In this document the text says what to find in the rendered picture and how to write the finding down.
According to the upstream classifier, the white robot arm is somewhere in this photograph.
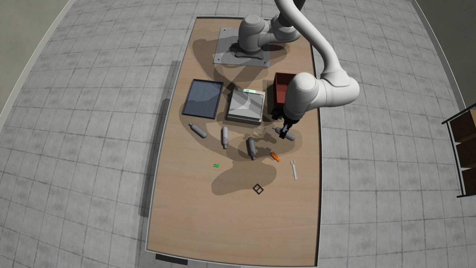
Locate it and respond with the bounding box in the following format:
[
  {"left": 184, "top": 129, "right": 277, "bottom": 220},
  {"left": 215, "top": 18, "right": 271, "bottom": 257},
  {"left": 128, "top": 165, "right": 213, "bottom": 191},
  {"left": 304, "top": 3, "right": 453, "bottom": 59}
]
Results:
[{"left": 231, "top": 0, "right": 360, "bottom": 120}]

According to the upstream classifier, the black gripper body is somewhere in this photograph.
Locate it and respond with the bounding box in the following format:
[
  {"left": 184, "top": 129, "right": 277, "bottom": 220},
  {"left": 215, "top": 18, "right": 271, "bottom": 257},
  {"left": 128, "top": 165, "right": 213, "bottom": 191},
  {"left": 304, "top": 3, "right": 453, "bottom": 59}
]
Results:
[{"left": 283, "top": 112, "right": 299, "bottom": 127}]

